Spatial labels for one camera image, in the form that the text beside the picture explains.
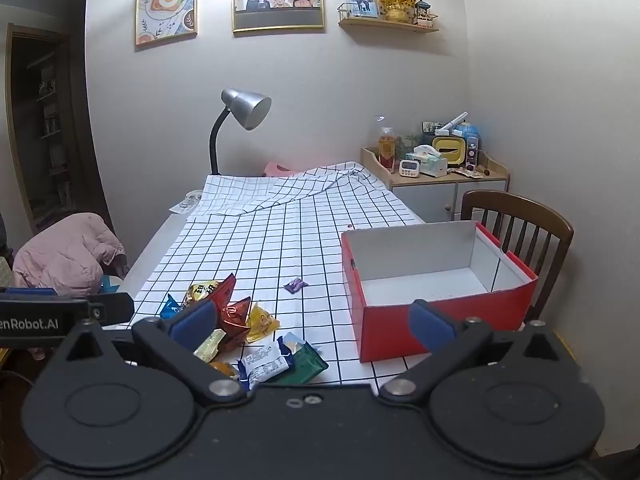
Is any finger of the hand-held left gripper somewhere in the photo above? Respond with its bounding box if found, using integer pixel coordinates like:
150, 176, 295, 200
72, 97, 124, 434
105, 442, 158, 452
89, 292, 135, 327

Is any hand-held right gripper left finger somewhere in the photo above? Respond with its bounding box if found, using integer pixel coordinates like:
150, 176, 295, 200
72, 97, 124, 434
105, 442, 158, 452
55, 299, 248, 407

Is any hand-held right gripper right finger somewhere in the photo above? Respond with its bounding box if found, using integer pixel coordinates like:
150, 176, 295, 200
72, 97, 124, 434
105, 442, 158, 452
379, 299, 573, 406

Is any cream gold snack packet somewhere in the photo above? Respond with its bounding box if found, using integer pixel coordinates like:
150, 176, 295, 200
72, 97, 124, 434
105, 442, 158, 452
194, 329, 227, 362

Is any red cardboard box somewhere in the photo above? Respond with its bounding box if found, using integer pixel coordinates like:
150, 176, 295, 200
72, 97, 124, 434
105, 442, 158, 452
341, 220, 540, 363

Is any yellow red snack bag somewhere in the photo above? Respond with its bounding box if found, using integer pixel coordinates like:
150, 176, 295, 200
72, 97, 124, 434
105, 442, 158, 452
186, 273, 237, 313

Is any dark red snack packet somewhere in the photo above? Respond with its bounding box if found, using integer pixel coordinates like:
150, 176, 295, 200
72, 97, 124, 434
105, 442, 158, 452
217, 297, 252, 352

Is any yellow snack packet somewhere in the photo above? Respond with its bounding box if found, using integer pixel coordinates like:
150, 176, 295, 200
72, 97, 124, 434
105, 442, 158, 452
245, 302, 281, 343

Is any white blue snack packet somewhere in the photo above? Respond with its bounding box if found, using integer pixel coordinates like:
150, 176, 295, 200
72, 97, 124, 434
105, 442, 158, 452
237, 341, 294, 391

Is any green snack packet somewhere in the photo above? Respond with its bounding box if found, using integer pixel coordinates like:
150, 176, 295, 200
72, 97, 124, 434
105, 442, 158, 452
270, 334, 329, 386

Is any pink jacket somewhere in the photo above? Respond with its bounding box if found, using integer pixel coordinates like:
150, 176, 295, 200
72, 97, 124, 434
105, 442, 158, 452
12, 212, 126, 297

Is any checked white tablecloth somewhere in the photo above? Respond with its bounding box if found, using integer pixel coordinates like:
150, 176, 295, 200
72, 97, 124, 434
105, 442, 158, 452
122, 161, 506, 386

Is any wooden corner cabinet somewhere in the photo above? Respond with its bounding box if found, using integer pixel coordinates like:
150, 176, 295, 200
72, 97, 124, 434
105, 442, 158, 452
361, 146, 511, 223

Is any brown wooden chair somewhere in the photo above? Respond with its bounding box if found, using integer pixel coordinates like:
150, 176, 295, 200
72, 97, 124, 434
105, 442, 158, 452
460, 190, 576, 323

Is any tissue box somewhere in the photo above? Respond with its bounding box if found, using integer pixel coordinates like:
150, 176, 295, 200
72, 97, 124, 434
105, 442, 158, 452
406, 145, 448, 178

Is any pink cushion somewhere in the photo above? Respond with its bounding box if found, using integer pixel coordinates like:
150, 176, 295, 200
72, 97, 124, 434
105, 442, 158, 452
262, 161, 301, 178

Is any yellow black container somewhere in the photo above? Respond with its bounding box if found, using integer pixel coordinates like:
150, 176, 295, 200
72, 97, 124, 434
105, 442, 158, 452
432, 130, 468, 168

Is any clear plastic drink bottle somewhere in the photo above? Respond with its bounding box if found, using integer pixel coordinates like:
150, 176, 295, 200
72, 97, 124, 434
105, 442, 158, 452
377, 115, 398, 168

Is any small blue globe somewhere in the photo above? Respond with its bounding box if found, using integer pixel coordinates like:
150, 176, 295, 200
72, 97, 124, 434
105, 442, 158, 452
462, 121, 482, 153

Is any white tube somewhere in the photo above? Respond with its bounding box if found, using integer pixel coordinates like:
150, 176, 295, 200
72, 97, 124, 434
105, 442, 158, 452
437, 111, 469, 133

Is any dark wooden bookshelf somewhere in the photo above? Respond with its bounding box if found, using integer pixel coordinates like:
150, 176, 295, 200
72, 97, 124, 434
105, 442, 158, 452
5, 22, 101, 233

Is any silver desk lamp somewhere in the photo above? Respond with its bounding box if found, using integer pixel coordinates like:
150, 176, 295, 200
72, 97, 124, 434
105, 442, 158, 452
207, 87, 273, 177

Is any framed egg picture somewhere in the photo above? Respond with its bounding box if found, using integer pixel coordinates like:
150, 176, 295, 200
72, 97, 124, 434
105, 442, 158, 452
135, 0, 198, 52

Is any wooden wall shelf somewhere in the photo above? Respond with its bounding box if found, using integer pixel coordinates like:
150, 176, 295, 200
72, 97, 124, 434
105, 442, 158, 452
337, 2, 440, 35

